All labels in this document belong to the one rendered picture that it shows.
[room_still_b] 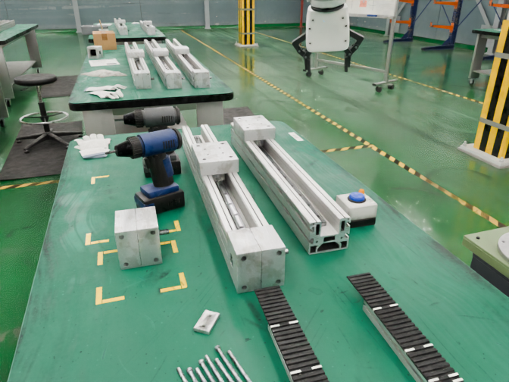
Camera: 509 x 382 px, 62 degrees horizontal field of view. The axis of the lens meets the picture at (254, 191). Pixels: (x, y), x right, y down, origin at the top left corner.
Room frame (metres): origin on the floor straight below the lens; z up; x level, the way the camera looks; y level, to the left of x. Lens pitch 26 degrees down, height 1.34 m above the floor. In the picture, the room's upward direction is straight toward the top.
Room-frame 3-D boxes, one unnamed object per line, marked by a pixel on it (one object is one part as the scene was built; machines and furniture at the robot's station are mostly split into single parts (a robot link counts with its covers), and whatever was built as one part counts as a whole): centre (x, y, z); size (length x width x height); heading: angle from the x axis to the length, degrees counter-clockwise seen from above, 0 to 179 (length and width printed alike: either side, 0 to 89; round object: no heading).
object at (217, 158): (1.16, 0.12, 0.87); 0.16 x 0.11 x 0.07; 16
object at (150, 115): (1.29, 0.33, 0.89); 0.20 x 0.08 x 0.22; 106
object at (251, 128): (1.46, 0.00, 0.87); 0.16 x 0.11 x 0.07; 16
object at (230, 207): (1.16, 0.12, 0.82); 0.80 x 0.10 x 0.09; 16
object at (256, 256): (0.74, -0.01, 0.83); 0.12 x 0.09 x 0.10; 106
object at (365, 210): (0.98, -0.26, 0.81); 0.10 x 0.08 x 0.06; 106
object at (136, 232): (0.82, 0.25, 0.83); 0.11 x 0.10 x 0.10; 106
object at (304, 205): (1.22, -0.06, 0.82); 0.80 x 0.10 x 0.09; 16
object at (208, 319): (0.60, 0.09, 0.78); 0.05 x 0.03 x 0.01; 161
